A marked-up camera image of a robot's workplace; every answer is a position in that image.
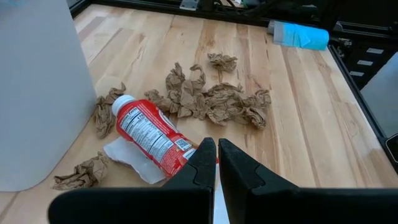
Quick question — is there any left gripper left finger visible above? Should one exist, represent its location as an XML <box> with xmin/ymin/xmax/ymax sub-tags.
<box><xmin>48</xmin><ymin>137</ymin><xmax>218</xmax><ymax>224</ymax></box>

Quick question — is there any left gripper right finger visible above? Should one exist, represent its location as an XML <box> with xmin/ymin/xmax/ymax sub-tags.
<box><xmin>218</xmin><ymin>138</ymin><xmax>398</xmax><ymax>224</ymax></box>

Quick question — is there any white paper piece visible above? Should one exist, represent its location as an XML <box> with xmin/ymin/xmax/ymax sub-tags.
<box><xmin>103</xmin><ymin>136</ymin><xmax>168</xmax><ymax>185</ymax></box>

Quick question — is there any red drink bottle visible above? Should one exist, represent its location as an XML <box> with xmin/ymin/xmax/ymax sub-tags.
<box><xmin>111</xmin><ymin>94</ymin><xmax>199</xmax><ymax>179</ymax></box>

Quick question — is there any white trash bin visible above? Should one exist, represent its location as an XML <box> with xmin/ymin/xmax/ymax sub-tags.
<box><xmin>0</xmin><ymin>0</ymin><xmax>98</xmax><ymax>192</ymax></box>

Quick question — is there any roll of blue bags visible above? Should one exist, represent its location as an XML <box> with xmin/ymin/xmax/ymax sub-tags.
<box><xmin>267</xmin><ymin>19</ymin><xmax>330</xmax><ymax>51</ymax></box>

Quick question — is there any black slotted rack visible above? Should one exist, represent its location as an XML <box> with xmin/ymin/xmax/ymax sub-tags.
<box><xmin>340</xmin><ymin>37</ymin><xmax>393</xmax><ymax>90</ymax></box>

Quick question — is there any table-level camera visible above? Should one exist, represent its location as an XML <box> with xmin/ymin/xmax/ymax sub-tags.
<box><xmin>384</xmin><ymin>133</ymin><xmax>398</xmax><ymax>172</ymax></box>

